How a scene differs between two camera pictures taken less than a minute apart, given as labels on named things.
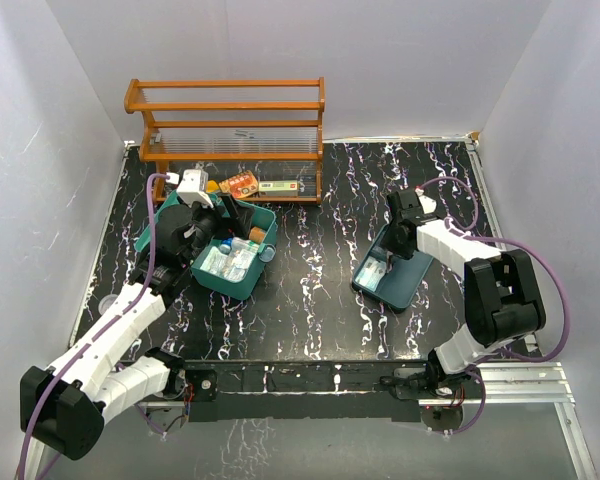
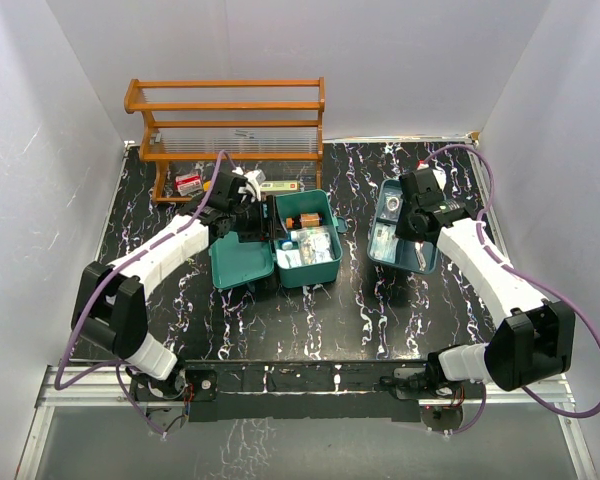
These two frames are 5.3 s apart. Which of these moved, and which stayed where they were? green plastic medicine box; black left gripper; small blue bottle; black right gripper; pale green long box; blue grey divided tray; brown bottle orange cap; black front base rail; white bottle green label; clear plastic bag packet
Moved: clear plastic bag packet; black right gripper; white bottle green label; brown bottle orange cap; small blue bottle; black left gripper; green plastic medicine box; blue grey divided tray
Stayed: pale green long box; black front base rail
